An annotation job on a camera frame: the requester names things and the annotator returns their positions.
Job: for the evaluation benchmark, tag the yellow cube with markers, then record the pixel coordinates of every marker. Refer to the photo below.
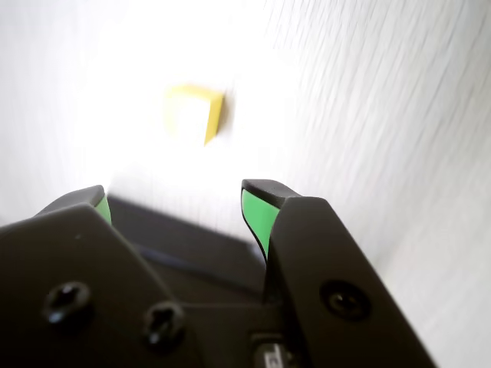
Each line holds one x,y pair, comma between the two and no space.
213,119

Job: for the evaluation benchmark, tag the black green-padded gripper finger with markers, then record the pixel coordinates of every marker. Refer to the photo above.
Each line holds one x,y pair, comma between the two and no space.
326,260

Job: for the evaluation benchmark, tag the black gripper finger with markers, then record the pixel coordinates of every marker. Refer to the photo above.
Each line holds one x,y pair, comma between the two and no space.
76,268

